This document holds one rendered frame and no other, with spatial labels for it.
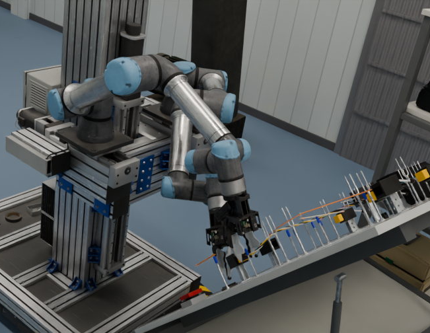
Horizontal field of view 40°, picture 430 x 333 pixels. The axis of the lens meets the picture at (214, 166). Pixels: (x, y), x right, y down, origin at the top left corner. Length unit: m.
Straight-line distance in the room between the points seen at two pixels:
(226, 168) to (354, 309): 0.94
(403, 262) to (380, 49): 2.84
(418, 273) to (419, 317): 0.34
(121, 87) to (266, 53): 4.08
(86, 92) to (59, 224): 1.10
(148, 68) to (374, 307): 1.26
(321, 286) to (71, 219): 1.25
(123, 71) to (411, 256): 1.53
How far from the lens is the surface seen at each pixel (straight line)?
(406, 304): 2.52
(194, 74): 2.68
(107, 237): 2.91
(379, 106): 5.39
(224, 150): 1.67
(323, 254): 1.26
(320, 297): 2.38
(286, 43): 5.78
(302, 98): 5.77
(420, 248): 2.82
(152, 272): 3.28
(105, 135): 2.39
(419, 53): 2.47
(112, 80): 1.94
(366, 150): 5.53
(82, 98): 2.15
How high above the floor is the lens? 2.21
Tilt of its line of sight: 27 degrees down
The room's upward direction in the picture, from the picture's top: 10 degrees clockwise
